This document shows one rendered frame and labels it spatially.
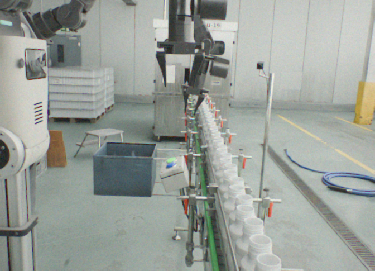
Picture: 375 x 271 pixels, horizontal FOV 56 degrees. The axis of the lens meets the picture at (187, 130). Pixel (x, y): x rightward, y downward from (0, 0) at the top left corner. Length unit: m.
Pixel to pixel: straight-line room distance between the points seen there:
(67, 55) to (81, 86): 4.30
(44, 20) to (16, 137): 0.44
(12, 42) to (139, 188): 1.12
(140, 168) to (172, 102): 4.31
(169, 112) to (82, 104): 2.49
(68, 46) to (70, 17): 10.88
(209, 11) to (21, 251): 0.89
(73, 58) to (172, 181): 11.06
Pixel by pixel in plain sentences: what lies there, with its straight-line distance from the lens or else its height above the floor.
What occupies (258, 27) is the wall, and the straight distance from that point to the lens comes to 11.85.
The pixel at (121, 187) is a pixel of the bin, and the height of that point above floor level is 0.78.
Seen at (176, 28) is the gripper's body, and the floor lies 1.52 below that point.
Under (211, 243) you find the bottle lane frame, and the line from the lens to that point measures 0.94.
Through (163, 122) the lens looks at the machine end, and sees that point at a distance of 6.17.
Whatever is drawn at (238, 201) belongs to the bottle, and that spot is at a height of 1.16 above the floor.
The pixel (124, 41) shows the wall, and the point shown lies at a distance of 11.76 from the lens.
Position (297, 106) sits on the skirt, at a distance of 12.23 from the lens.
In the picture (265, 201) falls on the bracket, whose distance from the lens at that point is 1.01.
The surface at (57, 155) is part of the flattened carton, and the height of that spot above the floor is 0.16.
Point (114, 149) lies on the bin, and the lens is 2.18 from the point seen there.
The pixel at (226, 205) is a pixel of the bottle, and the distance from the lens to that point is 0.85.
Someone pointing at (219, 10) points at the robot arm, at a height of 1.56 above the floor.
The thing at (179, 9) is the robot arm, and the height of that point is 1.56.
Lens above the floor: 1.45
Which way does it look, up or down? 11 degrees down
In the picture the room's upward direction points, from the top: 2 degrees clockwise
